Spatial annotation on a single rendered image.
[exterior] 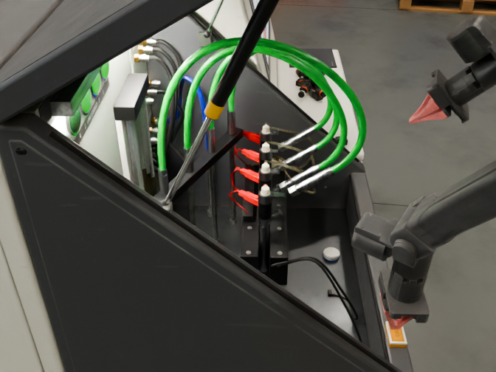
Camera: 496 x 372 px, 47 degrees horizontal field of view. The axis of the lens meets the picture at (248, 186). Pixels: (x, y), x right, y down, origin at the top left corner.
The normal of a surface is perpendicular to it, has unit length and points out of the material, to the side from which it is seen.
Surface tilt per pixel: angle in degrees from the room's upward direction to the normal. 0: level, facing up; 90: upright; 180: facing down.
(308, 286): 0
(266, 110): 90
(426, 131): 0
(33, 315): 90
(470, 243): 0
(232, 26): 90
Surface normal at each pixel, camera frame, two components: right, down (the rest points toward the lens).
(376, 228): -0.23, -0.65
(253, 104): -0.03, 0.58
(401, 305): 0.01, -0.80
